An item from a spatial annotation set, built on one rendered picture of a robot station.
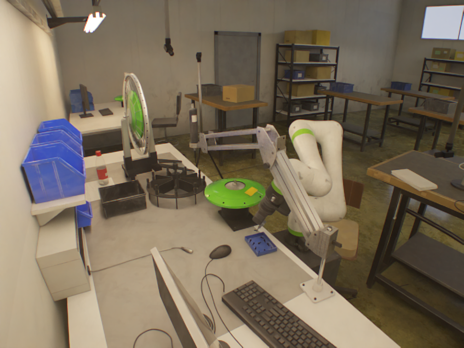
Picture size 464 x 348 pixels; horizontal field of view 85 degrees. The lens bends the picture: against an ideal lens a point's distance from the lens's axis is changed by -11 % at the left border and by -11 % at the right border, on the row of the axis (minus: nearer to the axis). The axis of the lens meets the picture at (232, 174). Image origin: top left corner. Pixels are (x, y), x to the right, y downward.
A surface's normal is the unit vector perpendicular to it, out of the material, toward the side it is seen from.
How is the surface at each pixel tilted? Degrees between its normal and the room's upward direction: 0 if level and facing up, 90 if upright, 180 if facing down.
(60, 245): 0
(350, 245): 0
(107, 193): 86
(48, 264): 90
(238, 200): 23
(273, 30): 90
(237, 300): 6
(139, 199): 94
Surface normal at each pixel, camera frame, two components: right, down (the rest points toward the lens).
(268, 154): -0.75, 0.27
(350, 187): -0.50, 0.36
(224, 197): -0.15, -0.72
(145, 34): 0.48, 0.36
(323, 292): 0.00, -0.91
